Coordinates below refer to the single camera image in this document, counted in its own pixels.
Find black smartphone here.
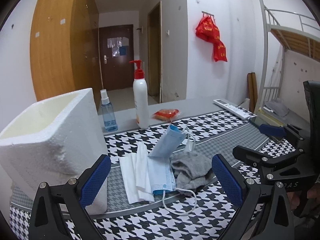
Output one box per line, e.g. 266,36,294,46
248,116,270,128

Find white styrofoam box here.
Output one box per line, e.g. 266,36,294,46
1,88,108,199

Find red snack packet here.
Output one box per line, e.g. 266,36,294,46
152,109,180,122

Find white tissue paper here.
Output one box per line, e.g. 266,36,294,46
119,142,155,204

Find grey sock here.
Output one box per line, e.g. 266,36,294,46
170,151,214,192

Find white remote control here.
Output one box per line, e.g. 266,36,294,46
213,99,255,120

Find red hanging bag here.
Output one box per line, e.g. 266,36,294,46
195,13,227,62

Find metal bunk bed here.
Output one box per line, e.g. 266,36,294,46
254,0,319,127

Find white red pump bottle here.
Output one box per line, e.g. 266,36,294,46
130,60,150,129

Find wooden planks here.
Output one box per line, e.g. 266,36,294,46
247,73,258,113

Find wooden wardrobe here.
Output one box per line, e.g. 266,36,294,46
30,0,103,105

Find blue face mask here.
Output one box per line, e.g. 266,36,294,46
149,125,196,158
148,157,197,216

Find houndstooth table cloth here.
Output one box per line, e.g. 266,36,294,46
8,109,301,240

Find person right hand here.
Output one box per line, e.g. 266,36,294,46
287,184,320,210

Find dark brown entrance door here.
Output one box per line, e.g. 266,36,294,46
99,24,134,91

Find side doorway frame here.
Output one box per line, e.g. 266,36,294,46
148,2,162,103

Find blue spray bottle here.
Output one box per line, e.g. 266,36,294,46
100,89,118,132

